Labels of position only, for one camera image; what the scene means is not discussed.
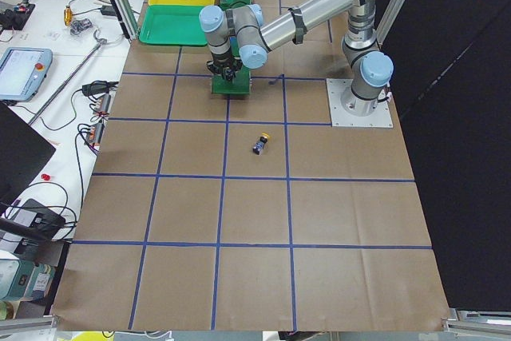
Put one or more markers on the metal rod with claw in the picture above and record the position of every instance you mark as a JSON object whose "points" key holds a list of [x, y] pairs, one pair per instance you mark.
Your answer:
{"points": [[100, 42]]}

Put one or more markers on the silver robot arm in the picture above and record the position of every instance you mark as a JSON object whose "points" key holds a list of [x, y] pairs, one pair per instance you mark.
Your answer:
{"points": [[239, 38]]}

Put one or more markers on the teach pendant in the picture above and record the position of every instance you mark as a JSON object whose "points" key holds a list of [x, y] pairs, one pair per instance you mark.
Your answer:
{"points": [[23, 69]]}

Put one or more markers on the black box device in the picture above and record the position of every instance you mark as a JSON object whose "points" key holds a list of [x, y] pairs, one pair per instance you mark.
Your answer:
{"points": [[35, 221]]}

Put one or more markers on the black laptop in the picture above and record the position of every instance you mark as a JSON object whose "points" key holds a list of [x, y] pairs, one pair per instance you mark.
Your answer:
{"points": [[24, 154]]}

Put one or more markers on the black power adapter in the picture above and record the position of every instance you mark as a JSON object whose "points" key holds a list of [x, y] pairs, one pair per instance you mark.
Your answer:
{"points": [[97, 87]]}

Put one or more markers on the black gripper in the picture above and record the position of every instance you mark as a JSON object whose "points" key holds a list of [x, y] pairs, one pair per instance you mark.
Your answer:
{"points": [[222, 64]]}

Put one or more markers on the yellow push button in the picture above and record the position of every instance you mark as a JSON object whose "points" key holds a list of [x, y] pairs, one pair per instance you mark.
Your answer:
{"points": [[258, 147]]}

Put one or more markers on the green plastic tray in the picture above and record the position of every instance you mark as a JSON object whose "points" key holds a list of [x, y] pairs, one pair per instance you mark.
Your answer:
{"points": [[172, 25]]}

